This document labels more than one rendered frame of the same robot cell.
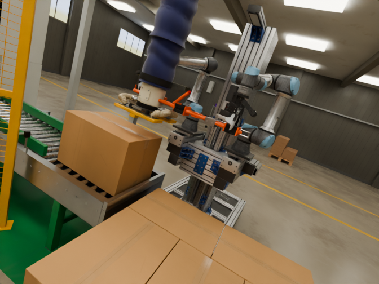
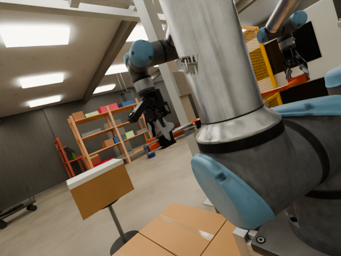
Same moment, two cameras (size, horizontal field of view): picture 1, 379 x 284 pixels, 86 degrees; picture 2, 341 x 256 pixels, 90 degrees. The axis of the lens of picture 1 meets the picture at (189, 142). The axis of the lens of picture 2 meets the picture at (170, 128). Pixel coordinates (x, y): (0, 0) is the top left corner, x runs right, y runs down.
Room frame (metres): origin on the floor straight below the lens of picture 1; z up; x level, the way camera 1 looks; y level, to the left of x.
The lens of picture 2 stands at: (1.60, -0.77, 1.33)
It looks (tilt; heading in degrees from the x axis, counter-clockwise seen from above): 5 degrees down; 122
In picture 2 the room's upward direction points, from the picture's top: 21 degrees counter-clockwise
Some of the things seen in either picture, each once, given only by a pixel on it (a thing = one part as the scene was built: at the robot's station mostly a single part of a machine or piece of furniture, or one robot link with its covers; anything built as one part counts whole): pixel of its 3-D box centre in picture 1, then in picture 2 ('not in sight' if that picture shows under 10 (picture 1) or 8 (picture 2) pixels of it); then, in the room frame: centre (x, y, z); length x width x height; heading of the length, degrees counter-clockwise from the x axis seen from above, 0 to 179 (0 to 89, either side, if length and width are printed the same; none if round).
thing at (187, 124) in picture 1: (190, 123); not in sight; (1.83, 0.04, 1.09); 0.15 x 0.15 x 0.10
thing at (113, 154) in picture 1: (110, 148); not in sight; (1.49, 0.56, 0.75); 0.60 x 0.40 x 0.40; 70
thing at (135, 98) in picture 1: (149, 106); not in sight; (1.42, 0.35, 1.17); 0.34 x 0.25 x 0.06; 69
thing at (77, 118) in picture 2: not in sight; (116, 134); (-4.12, 4.28, 1.30); 2.97 x 0.76 x 2.59; 66
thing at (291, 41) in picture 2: not in sight; (287, 43); (1.77, 0.51, 1.46); 0.08 x 0.08 x 0.05
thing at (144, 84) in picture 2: (244, 91); (144, 87); (1.21, -0.20, 1.46); 0.08 x 0.08 x 0.05
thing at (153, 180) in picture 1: (140, 187); not in sight; (1.38, 0.23, 0.58); 0.70 x 0.03 x 0.06; 161
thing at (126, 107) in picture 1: (138, 110); not in sight; (1.33, 0.38, 1.13); 0.34 x 0.10 x 0.05; 69
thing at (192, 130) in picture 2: (211, 121); (184, 130); (1.25, -0.08, 1.23); 0.07 x 0.07 x 0.04; 69
